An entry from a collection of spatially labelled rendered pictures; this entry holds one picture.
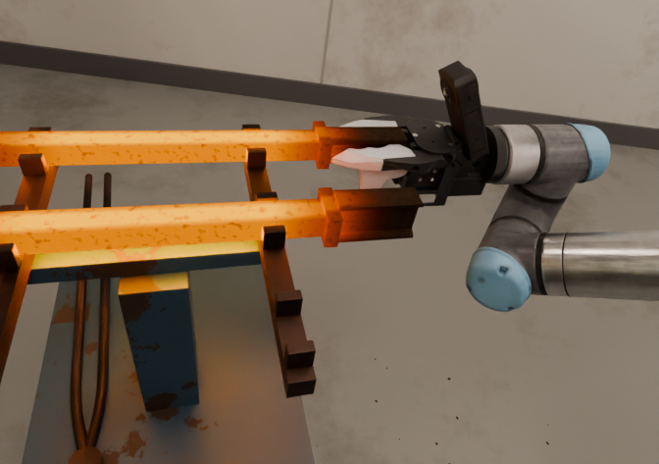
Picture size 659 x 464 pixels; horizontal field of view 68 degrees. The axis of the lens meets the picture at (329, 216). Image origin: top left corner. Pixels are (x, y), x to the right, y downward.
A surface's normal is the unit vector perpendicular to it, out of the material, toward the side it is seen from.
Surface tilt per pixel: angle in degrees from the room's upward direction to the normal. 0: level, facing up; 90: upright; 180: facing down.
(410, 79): 90
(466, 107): 88
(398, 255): 0
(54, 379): 0
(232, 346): 0
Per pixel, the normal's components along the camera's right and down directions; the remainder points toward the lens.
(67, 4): -0.03, 0.66
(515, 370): 0.13, -0.74
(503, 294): -0.50, 0.52
